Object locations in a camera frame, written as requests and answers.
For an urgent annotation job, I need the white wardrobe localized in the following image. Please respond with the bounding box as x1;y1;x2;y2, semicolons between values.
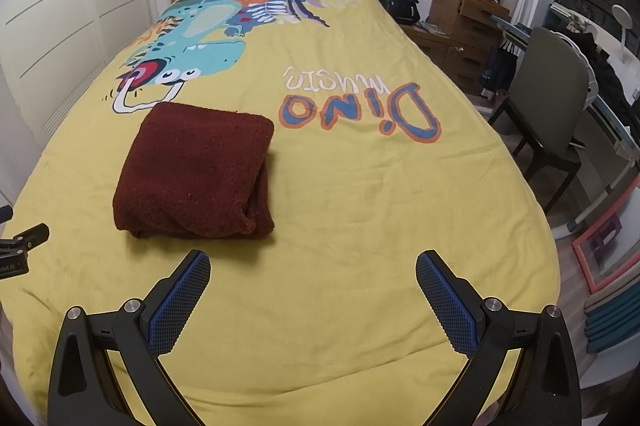
0;0;156;207

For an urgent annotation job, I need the dark jacket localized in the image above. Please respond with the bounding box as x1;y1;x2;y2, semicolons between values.
580;33;632;127

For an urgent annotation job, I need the yellow printed blanket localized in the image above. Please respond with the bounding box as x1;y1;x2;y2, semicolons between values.
0;0;561;426

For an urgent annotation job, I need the white desk lamp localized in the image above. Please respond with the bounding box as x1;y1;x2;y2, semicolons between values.
612;4;634;57

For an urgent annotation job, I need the maroon knit sweater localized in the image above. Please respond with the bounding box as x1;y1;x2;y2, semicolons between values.
112;102;276;239

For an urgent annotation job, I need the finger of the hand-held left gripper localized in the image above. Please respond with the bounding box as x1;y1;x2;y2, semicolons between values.
0;223;50;253

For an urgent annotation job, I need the dark hanging bag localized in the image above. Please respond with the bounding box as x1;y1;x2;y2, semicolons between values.
480;38;519;100

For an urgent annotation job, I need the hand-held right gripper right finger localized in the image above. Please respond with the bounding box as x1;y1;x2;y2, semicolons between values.
416;249;583;426

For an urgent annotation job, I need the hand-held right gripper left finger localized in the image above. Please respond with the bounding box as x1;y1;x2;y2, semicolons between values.
47;249;212;426

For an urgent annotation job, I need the pink picture frame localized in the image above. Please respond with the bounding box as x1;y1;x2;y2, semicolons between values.
572;178;640;294

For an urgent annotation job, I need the white desk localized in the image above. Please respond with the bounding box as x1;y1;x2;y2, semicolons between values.
505;0;640;239

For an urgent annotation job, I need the grey chair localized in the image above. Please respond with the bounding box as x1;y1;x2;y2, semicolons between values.
487;26;598;214

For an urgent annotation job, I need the wooden dresser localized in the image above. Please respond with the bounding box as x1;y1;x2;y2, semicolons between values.
406;0;511;96

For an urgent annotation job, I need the stack of teal boards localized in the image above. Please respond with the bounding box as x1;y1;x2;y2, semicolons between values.
585;278;640;354

